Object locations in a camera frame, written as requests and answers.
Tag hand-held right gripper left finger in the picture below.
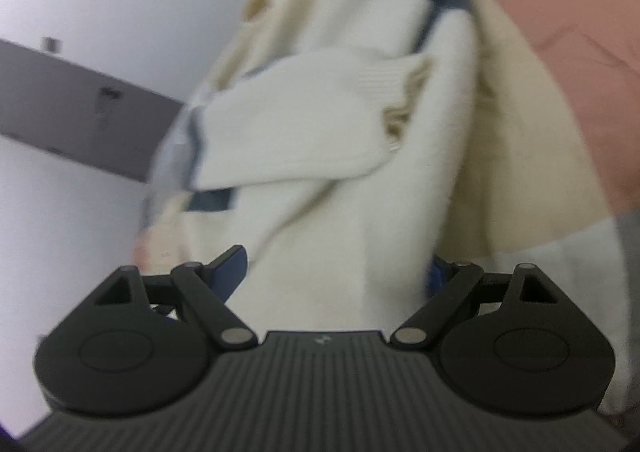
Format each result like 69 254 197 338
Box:
92 245 258 350

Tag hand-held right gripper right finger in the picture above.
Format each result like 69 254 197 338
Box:
389 257 561 350

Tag cream sweater with navy stripes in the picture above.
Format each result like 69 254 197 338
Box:
132 0 501 333

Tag grey door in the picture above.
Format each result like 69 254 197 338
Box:
0 39 186 183

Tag patchwork quilt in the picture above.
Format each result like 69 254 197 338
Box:
450 0 640 428

